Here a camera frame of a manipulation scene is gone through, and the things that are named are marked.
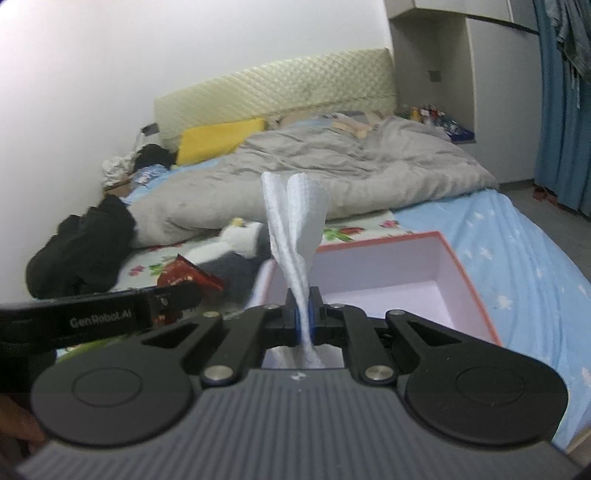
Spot blue curtain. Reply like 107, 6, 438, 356
531, 0, 591, 213

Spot red shiny foil wrapper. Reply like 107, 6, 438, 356
156, 254, 225, 324

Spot white tissue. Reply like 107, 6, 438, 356
261, 172, 329, 370

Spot black garment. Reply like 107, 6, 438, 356
134, 143, 178, 169

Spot black clothing pile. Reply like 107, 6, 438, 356
25, 194, 137, 298

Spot blue patterned cloth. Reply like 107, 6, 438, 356
134, 165, 169, 185

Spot yellow pillow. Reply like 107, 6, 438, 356
175, 117, 267, 167

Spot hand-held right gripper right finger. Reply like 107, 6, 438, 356
308, 286, 462, 385

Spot pink cardboard box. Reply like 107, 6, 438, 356
247, 232, 503, 370

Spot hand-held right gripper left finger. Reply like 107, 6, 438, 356
141, 286, 305, 386

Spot hanging denim clothes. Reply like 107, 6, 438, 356
551, 0, 591, 81

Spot white built-in cabinet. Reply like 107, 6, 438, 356
385, 0, 546, 185

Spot grey duvet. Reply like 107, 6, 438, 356
127, 113, 499, 250

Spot dark blue box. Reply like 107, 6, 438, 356
443, 122, 476, 144

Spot large grey penguin plush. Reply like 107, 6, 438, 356
198, 217, 278, 310

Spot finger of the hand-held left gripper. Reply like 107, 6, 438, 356
148, 281, 202, 326

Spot black wall charger with cable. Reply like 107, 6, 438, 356
134, 122, 158, 153

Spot cream quilted headboard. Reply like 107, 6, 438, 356
154, 47, 398, 153

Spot tan cloth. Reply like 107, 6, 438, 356
332, 115, 375, 139

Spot person's left hand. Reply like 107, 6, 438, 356
0, 394, 47, 455

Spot row of small bottles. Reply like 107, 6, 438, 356
399, 104, 446, 125

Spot white crumpled clothing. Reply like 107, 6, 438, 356
102, 154, 137, 185

